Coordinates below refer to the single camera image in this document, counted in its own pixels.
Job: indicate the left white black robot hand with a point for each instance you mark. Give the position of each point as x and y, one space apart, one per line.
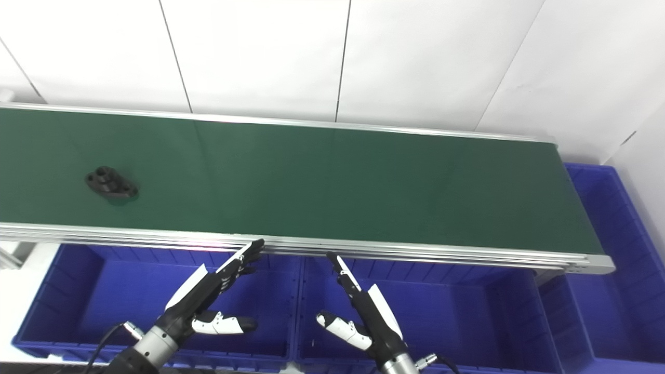
208 291

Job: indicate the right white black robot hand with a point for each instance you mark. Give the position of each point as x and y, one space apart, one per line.
374 317

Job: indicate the black flanged metal part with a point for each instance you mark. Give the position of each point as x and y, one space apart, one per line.
110 184

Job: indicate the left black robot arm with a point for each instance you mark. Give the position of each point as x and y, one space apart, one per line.
148 350

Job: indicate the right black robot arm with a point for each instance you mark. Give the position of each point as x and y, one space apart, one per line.
400 364

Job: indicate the blue plastic bin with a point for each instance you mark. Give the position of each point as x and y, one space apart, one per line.
104 301
618 291
457 311

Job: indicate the green conveyor belt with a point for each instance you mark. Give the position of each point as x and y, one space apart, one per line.
322 182

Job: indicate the aluminium conveyor support leg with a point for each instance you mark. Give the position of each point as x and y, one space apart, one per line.
9 257

